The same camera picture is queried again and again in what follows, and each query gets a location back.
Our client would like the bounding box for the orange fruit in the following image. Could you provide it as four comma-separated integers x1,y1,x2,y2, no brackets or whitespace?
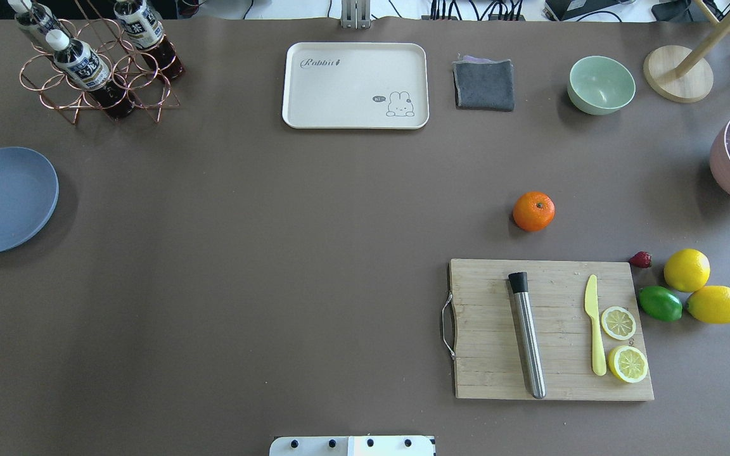
512,191,555,232

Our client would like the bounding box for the blue round plate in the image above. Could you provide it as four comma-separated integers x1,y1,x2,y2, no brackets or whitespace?
0,147,59,252

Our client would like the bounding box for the cream rabbit tray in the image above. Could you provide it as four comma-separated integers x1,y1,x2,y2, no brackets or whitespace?
281,42,430,130

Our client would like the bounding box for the grey folded cloth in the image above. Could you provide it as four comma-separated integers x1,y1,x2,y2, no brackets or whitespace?
452,55,515,112

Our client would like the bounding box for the wooden cutting board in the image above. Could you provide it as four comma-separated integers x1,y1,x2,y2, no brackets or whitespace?
448,259,654,402

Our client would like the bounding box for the steel muddler black tip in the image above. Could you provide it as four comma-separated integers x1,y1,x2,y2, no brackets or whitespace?
509,272,547,400

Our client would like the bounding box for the yellow plastic knife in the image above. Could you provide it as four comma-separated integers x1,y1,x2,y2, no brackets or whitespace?
584,274,606,376

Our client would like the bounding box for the lemon half upper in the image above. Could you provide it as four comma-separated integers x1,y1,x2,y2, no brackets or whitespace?
600,306,637,341

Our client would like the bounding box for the lemon half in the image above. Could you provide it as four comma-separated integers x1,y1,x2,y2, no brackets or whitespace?
606,345,649,384
600,306,637,341

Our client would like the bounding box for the green bowl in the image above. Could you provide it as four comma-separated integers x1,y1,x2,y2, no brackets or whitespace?
567,56,636,115

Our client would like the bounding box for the red strawberry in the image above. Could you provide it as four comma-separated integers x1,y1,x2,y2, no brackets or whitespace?
628,251,652,269

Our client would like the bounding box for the lemon half lower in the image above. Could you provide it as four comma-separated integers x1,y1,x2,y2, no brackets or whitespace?
606,345,649,384

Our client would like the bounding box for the green lime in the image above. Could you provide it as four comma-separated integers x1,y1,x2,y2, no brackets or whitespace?
637,286,683,322

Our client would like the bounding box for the tea bottle back right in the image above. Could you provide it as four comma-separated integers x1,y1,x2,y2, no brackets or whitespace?
113,1,185,81

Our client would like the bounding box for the tea bottle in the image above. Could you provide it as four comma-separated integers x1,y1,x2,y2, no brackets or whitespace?
8,0,68,48
113,1,185,81
46,29,134,119

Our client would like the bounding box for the whole lemon upper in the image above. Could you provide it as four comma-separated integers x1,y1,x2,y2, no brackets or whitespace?
663,249,712,293

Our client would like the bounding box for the whole lemon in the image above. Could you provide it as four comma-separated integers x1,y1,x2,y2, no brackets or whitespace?
663,249,712,293
687,286,730,324

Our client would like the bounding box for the tea bottle front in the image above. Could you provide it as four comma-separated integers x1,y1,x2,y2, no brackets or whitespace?
46,29,134,119

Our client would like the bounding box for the wooden stand round base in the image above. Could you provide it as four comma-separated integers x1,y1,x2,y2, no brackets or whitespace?
643,1,730,103

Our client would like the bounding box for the whole lemon lower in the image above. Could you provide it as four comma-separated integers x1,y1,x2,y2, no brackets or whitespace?
687,286,730,324

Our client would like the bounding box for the tea bottle back left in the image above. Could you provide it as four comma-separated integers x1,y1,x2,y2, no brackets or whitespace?
8,0,68,48

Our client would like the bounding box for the metal camera pole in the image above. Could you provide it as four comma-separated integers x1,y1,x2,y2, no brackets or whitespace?
340,0,371,30

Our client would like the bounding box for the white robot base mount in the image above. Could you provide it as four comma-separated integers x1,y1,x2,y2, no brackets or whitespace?
269,435,437,455

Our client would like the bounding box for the copper wire bottle rack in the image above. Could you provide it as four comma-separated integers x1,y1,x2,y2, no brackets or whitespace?
18,1,179,125

